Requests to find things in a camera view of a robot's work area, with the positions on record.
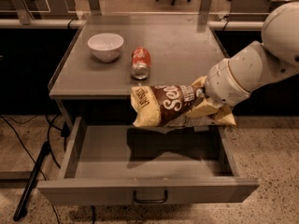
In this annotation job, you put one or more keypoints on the white ceramic bowl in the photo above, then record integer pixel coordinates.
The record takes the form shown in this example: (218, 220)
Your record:
(106, 47)

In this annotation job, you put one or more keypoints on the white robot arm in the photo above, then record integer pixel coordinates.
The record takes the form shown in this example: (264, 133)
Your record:
(274, 58)

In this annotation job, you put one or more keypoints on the black bar on floor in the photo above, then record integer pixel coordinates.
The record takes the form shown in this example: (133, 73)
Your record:
(21, 208)

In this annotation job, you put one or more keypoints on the grey open drawer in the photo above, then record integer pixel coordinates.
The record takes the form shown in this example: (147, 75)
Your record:
(104, 164)

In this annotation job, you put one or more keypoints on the brown chip bag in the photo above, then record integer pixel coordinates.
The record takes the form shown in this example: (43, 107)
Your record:
(156, 106)

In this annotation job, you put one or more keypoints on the white horizontal rail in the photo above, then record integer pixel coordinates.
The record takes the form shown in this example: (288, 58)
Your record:
(75, 24)

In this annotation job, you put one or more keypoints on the orange soda can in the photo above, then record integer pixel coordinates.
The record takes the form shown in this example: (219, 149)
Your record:
(141, 62)

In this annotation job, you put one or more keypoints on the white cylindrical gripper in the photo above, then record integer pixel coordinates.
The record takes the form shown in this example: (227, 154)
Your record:
(223, 80)

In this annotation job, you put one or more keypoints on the black drawer handle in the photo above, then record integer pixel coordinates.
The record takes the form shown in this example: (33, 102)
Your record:
(150, 197)

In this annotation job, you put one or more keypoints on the grey cabinet counter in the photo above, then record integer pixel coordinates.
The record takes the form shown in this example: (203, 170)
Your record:
(180, 49)

